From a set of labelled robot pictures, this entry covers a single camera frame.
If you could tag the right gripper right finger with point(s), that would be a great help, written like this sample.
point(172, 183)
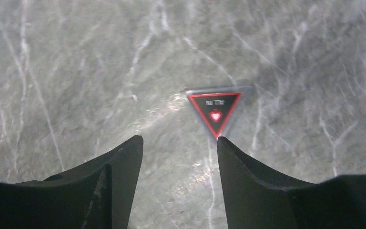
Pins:
point(259, 197)

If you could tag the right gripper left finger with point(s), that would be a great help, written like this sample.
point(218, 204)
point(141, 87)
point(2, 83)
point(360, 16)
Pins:
point(97, 194)

